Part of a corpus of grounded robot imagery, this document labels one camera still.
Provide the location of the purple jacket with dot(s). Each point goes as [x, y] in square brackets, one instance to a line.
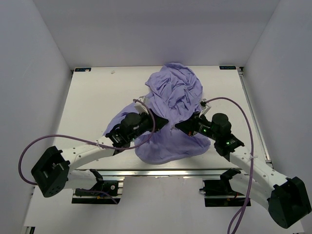
[175, 93]

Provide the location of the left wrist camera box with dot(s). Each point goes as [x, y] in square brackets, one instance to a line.
[140, 105]

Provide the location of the right blue table label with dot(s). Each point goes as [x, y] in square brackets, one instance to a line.
[222, 67]

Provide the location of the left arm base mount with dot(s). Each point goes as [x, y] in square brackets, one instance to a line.
[105, 191]

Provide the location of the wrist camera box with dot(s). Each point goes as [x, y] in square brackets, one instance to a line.
[140, 105]
[205, 107]

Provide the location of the left blue table label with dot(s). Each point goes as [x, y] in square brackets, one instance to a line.
[88, 69]

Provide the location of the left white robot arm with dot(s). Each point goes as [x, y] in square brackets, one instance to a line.
[59, 169]

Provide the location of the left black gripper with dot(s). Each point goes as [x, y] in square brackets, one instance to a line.
[160, 122]

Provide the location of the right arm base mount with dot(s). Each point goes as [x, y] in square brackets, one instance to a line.
[219, 193]

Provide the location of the blue table label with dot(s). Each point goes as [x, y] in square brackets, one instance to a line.
[222, 67]
[88, 69]

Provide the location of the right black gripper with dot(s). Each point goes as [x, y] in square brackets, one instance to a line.
[189, 126]

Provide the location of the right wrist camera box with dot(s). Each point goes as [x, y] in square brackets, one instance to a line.
[205, 107]

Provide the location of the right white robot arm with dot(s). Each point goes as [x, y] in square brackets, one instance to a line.
[286, 199]

